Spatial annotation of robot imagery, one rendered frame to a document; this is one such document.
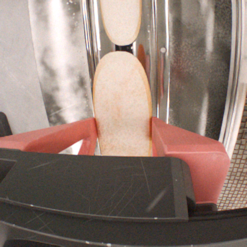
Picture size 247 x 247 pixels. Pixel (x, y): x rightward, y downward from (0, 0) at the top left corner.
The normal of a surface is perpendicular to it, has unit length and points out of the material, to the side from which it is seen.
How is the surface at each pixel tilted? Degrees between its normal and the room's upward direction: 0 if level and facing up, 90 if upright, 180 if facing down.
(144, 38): 0
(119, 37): 19
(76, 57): 0
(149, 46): 0
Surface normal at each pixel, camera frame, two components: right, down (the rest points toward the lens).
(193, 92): -0.11, 0.48
